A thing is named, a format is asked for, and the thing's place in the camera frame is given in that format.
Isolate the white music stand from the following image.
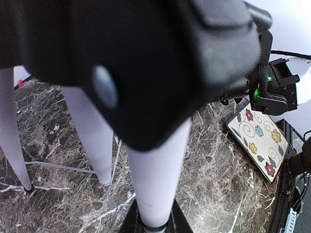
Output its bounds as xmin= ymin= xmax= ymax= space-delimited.
xmin=0 ymin=0 xmax=262 ymax=233

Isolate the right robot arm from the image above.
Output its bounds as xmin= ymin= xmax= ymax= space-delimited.
xmin=246 ymin=2 xmax=311 ymax=116

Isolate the floral square coaster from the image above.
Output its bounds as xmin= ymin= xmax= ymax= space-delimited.
xmin=226 ymin=103 xmax=289 ymax=183

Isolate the grey cable duct strip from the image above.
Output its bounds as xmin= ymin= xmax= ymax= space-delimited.
xmin=280 ymin=208 xmax=300 ymax=233

